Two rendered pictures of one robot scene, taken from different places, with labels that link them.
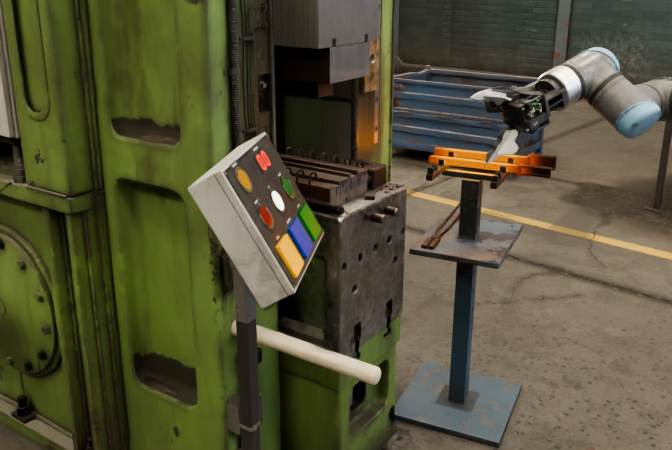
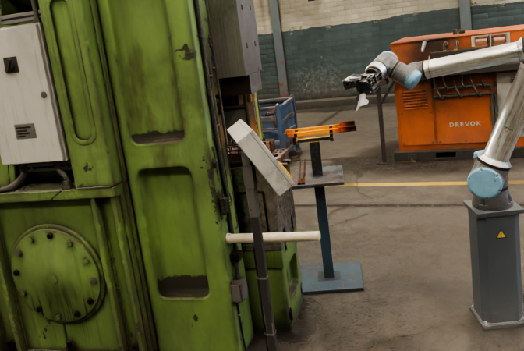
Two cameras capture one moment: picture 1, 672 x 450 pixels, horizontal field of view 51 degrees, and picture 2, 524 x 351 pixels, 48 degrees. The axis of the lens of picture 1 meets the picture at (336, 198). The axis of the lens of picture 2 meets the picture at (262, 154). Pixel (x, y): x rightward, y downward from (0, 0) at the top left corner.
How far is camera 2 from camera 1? 123 cm
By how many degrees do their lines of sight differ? 18
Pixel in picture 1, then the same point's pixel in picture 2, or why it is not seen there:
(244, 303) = (255, 206)
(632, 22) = (326, 54)
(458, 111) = not seen: hidden behind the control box
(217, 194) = (252, 142)
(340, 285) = (275, 203)
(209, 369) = (217, 267)
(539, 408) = (374, 268)
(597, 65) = (389, 58)
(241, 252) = (267, 168)
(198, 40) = (192, 79)
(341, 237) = not seen: hidden behind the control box
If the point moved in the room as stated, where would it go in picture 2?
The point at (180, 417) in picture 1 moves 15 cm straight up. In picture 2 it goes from (197, 307) to (192, 278)
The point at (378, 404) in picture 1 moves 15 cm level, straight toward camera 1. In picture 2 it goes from (294, 282) to (302, 292)
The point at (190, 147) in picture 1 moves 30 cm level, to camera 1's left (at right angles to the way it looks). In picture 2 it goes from (192, 138) to (125, 150)
